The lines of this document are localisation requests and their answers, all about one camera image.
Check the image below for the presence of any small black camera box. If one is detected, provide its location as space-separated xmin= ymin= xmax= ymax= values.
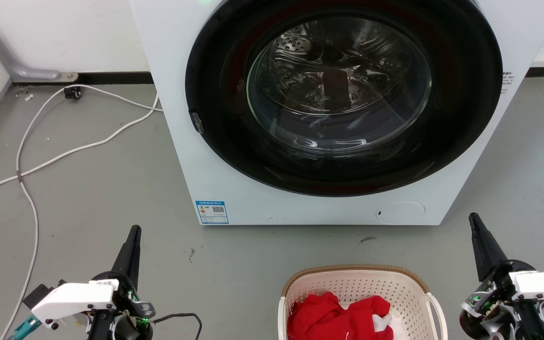
xmin=22 ymin=280 xmax=67 ymax=309

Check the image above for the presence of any teal cable connector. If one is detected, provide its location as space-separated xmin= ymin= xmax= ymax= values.
xmin=7 ymin=315 xmax=42 ymax=340

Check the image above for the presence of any red garment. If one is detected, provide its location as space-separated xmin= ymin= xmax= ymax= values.
xmin=287 ymin=291 xmax=394 ymax=340

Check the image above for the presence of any cream perforated laundry basket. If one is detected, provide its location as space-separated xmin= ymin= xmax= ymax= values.
xmin=278 ymin=264 xmax=448 ymax=340

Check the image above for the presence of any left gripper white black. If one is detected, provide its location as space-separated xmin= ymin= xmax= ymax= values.
xmin=31 ymin=225 xmax=156 ymax=340

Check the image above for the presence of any thick white hose cable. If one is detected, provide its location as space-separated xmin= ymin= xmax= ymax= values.
xmin=0 ymin=93 xmax=160 ymax=213

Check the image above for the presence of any black round washer door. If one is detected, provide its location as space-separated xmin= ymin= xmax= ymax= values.
xmin=185 ymin=0 xmax=504 ymax=197

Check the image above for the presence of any long thin white cable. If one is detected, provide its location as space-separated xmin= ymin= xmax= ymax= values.
xmin=0 ymin=84 xmax=163 ymax=340

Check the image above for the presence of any white garment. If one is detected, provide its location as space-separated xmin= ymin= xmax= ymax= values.
xmin=372 ymin=314 xmax=407 ymax=340

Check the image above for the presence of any white front-load washing machine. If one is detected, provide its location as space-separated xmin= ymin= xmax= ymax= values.
xmin=128 ymin=0 xmax=544 ymax=226

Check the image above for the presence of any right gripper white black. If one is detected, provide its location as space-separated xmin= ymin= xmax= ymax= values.
xmin=459 ymin=212 xmax=544 ymax=340

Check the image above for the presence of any blue energy label sticker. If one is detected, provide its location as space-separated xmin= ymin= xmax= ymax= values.
xmin=195 ymin=200 xmax=230 ymax=225

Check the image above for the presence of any grey wall pipe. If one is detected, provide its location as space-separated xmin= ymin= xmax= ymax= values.
xmin=0 ymin=0 xmax=79 ymax=83

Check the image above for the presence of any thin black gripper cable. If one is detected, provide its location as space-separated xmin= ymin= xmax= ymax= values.
xmin=151 ymin=313 xmax=203 ymax=340

